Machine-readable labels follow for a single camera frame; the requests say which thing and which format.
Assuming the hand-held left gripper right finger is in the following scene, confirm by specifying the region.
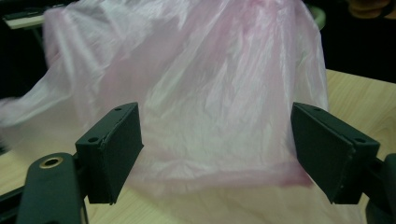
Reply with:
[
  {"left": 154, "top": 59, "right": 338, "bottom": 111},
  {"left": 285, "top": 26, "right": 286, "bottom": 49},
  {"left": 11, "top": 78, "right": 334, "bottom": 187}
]
[{"left": 290, "top": 102, "right": 381, "bottom": 205}]

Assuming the green plastic bin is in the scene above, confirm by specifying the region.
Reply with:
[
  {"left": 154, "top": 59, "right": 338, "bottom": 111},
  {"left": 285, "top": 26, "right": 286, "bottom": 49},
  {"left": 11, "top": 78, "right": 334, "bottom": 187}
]
[{"left": 308, "top": 5, "right": 327, "bottom": 31}]

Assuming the pink plastic bag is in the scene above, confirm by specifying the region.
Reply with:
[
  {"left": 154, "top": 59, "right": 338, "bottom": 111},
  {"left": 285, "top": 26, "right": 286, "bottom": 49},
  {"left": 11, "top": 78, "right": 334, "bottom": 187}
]
[{"left": 0, "top": 0, "right": 367, "bottom": 224}]

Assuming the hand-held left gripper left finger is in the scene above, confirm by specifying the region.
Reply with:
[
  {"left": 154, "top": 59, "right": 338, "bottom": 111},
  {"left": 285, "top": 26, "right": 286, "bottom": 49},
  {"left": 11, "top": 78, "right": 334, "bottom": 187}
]
[{"left": 75, "top": 102, "right": 145, "bottom": 205}]

